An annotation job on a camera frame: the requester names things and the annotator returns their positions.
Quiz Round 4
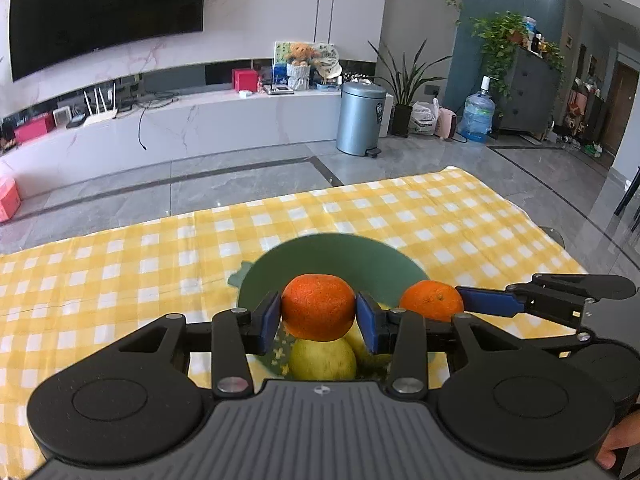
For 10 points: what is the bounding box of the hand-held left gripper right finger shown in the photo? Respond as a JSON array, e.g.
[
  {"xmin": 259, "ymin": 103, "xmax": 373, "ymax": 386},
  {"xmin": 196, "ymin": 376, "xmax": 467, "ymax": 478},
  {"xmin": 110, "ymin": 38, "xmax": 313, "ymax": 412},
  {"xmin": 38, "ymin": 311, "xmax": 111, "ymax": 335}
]
[{"xmin": 354, "ymin": 290, "xmax": 532, "ymax": 402}]

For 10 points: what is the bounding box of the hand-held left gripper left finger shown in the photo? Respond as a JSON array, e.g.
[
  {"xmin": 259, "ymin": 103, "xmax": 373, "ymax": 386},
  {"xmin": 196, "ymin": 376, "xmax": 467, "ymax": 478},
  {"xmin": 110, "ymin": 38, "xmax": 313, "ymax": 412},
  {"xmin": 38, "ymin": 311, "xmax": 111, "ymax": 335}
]
[{"xmin": 107, "ymin": 291, "xmax": 283, "ymax": 399}]

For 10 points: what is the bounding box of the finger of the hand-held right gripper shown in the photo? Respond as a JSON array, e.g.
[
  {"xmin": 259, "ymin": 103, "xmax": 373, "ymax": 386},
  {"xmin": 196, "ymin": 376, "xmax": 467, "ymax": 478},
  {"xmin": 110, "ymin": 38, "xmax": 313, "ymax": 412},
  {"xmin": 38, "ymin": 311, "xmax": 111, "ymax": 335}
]
[
  {"xmin": 456, "ymin": 272, "xmax": 637, "ymax": 328},
  {"xmin": 495, "ymin": 327, "xmax": 600, "ymax": 361}
]

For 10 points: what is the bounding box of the orange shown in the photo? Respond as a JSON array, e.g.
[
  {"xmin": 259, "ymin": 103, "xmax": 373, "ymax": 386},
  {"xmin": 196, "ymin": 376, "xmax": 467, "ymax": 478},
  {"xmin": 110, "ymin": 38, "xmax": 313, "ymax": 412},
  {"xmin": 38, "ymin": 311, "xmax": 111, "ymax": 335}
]
[
  {"xmin": 281, "ymin": 273, "xmax": 357, "ymax": 342},
  {"xmin": 399, "ymin": 280, "xmax": 466, "ymax": 322}
]

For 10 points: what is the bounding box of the green bowl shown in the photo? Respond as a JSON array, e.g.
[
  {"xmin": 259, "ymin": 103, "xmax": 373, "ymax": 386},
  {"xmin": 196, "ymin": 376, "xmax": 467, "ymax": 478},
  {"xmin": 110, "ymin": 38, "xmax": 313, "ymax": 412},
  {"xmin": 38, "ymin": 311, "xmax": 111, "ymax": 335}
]
[{"xmin": 226, "ymin": 233, "xmax": 453, "ymax": 382}]

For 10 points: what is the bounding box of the person's right hand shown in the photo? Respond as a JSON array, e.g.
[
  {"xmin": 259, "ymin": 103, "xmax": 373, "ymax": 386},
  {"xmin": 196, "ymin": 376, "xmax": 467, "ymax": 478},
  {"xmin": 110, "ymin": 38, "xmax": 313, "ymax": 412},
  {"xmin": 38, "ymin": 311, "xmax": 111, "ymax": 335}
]
[{"xmin": 596, "ymin": 404, "xmax": 640, "ymax": 472}]

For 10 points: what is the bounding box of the yellow-green pear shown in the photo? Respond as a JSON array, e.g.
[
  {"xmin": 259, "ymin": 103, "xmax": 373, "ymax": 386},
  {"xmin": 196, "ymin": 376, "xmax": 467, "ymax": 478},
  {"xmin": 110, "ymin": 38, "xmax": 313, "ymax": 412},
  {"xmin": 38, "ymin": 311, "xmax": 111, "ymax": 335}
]
[
  {"xmin": 289, "ymin": 337, "xmax": 357, "ymax": 382},
  {"xmin": 345, "ymin": 321, "xmax": 394, "ymax": 367}
]

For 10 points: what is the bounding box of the yellow checked tablecloth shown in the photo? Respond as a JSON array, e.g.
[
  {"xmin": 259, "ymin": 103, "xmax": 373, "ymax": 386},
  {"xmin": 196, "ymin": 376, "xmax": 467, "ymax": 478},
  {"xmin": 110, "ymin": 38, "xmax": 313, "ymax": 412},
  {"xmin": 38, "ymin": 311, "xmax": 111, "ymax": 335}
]
[{"xmin": 0, "ymin": 166, "xmax": 591, "ymax": 480}]

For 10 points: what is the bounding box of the black chair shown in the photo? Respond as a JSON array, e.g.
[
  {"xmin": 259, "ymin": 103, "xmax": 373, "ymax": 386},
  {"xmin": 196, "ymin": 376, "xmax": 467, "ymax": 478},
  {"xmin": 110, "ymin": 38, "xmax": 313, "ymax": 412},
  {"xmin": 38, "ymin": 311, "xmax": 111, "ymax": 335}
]
[{"xmin": 614, "ymin": 164, "xmax": 640, "ymax": 235}]

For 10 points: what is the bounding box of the pink appliance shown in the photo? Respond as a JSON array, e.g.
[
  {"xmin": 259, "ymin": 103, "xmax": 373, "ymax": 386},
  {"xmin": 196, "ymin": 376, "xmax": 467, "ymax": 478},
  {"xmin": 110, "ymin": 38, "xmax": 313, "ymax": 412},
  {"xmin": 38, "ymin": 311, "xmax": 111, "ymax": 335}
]
[{"xmin": 433, "ymin": 108, "xmax": 461, "ymax": 140}]

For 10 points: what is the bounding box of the blue water jug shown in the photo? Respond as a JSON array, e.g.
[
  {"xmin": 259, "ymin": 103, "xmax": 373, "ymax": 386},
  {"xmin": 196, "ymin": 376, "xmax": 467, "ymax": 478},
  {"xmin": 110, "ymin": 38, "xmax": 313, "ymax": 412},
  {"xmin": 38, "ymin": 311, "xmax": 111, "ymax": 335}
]
[{"xmin": 458, "ymin": 76, "xmax": 497, "ymax": 145}]

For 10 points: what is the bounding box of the white plastic bag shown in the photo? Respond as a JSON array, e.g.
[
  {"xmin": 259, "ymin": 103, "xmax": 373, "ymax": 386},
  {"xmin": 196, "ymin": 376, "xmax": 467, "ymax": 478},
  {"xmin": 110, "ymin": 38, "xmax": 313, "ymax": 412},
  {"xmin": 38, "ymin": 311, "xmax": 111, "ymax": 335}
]
[{"xmin": 408, "ymin": 101, "xmax": 441, "ymax": 136}]

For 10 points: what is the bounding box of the white marble television console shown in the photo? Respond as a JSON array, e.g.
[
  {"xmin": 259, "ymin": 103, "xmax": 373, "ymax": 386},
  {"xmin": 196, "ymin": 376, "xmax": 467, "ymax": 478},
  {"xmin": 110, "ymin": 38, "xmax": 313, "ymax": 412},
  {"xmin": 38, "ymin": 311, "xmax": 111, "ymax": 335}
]
[{"xmin": 0, "ymin": 86, "xmax": 352, "ymax": 197}]

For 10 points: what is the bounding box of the grey pedal trash can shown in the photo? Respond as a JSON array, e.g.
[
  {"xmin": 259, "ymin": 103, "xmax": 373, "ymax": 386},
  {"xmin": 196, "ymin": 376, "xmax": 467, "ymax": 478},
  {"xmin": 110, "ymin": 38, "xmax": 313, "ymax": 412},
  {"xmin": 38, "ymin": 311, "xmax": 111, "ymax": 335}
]
[{"xmin": 336, "ymin": 81, "xmax": 389, "ymax": 157}]

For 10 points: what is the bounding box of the long-leaf plant in black pot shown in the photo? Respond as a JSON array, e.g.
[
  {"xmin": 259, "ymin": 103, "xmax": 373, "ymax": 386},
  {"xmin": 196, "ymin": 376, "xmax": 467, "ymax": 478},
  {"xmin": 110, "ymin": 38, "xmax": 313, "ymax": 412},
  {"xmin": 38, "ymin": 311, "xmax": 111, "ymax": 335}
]
[{"xmin": 368, "ymin": 40, "xmax": 452, "ymax": 137}]

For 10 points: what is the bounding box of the grey drawer cabinet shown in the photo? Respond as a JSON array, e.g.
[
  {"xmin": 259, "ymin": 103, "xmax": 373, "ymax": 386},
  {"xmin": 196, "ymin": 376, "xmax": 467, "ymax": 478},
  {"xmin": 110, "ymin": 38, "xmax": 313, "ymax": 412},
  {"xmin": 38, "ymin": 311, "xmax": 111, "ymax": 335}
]
[{"xmin": 499, "ymin": 49, "xmax": 562, "ymax": 137}]

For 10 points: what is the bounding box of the red box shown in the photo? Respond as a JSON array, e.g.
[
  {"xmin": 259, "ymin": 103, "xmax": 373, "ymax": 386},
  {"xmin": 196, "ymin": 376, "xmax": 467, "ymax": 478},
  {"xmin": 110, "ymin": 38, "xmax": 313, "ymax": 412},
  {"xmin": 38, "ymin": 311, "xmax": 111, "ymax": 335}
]
[{"xmin": 232, "ymin": 69, "xmax": 262, "ymax": 94}]

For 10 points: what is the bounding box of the brown door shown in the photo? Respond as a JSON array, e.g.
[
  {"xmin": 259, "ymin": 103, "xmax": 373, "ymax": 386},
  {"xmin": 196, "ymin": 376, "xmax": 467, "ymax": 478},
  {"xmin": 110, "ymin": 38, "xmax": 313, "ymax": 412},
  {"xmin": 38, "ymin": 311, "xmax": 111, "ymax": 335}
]
[{"xmin": 601, "ymin": 59, "xmax": 640, "ymax": 157}]

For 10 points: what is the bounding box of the teddy bear bouquet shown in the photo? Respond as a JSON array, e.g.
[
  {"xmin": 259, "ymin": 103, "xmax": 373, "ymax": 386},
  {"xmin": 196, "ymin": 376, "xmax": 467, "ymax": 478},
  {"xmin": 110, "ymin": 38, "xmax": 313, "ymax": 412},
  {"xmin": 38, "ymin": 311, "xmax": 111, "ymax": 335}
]
[{"xmin": 285, "ymin": 42, "xmax": 321, "ymax": 92}]

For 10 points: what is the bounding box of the green pothos plant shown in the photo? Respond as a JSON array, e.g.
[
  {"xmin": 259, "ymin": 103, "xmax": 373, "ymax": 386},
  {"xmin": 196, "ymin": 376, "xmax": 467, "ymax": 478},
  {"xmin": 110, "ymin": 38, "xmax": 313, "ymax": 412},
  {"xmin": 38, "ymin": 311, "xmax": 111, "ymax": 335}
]
[{"xmin": 470, "ymin": 12, "xmax": 532, "ymax": 97}]

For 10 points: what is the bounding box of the patterned hand fan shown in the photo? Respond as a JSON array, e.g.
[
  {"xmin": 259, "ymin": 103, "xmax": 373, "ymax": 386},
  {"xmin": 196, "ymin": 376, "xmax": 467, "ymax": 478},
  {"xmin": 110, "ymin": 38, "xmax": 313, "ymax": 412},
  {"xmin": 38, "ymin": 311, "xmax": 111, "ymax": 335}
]
[{"xmin": 312, "ymin": 42, "xmax": 344, "ymax": 82}]

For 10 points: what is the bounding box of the white router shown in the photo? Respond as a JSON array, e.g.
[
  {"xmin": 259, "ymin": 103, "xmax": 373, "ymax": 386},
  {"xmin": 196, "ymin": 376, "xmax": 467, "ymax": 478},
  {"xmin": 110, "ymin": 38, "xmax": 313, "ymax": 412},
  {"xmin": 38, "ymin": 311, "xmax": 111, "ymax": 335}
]
[{"xmin": 82, "ymin": 85, "xmax": 120, "ymax": 127}]

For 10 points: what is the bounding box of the pink box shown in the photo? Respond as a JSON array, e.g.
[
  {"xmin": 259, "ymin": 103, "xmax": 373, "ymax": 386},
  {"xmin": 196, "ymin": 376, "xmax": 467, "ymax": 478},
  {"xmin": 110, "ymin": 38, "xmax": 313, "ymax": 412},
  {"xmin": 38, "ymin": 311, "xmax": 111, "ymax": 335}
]
[{"xmin": 0, "ymin": 175, "xmax": 22, "ymax": 224}]

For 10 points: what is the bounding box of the pink-red flat box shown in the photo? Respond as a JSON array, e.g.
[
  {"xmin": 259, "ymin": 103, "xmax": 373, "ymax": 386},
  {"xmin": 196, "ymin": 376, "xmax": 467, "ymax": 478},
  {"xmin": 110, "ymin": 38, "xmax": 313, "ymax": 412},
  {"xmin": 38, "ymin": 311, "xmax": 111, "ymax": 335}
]
[{"xmin": 14, "ymin": 112, "xmax": 55, "ymax": 145}]

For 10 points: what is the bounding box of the black television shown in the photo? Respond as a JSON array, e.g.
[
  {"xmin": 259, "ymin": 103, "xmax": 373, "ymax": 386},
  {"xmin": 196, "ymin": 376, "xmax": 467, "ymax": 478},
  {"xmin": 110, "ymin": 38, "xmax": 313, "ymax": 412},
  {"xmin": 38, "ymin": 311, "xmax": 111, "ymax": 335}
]
[{"xmin": 10, "ymin": 0, "xmax": 207, "ymax": 83}]

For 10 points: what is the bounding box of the black cable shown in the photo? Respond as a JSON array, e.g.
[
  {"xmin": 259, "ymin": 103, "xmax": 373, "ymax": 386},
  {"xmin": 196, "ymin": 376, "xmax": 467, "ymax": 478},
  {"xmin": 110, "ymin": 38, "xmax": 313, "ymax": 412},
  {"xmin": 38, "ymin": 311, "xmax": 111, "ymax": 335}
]
[{"xmin": 136, "ymin": 91, "xmax": 181, "ymax": 152}]

